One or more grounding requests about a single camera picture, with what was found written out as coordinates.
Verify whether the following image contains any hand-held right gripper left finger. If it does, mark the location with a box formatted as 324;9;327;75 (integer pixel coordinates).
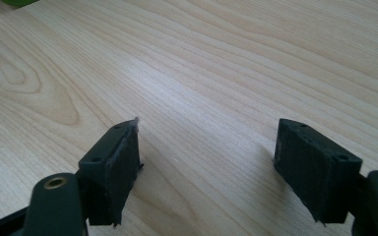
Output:
78;116;145;228

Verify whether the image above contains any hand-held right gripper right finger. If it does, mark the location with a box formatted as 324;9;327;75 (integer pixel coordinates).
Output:
273;118;364;226

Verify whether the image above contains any green object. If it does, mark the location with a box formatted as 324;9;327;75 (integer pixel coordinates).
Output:
1;0;39;8

